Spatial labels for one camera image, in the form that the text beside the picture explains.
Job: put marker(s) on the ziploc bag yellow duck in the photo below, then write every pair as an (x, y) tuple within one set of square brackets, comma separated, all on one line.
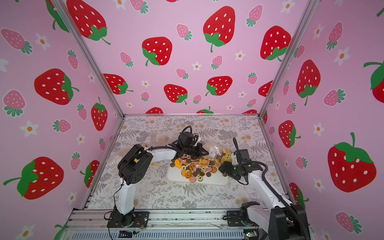
[(156, 139)]

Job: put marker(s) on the aluminium front rail frame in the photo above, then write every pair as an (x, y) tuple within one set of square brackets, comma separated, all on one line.
[(199, 224)]

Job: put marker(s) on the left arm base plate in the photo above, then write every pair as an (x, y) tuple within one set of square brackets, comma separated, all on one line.
[(133, 219)]

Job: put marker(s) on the white plastic tray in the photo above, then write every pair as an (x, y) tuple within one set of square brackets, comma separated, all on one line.
[(204, 170)]

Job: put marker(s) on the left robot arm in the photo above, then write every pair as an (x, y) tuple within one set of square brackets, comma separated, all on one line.
[(134, 165)]

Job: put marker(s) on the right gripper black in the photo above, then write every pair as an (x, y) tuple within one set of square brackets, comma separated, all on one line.
[(227, 167)]

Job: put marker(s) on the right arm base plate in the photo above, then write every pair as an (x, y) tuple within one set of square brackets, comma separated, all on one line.
[(238, 218)]

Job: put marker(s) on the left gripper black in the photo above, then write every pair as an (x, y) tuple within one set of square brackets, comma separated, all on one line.
[(200, 148)]

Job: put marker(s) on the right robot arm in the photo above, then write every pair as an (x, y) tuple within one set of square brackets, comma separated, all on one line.
[(282, 219)]

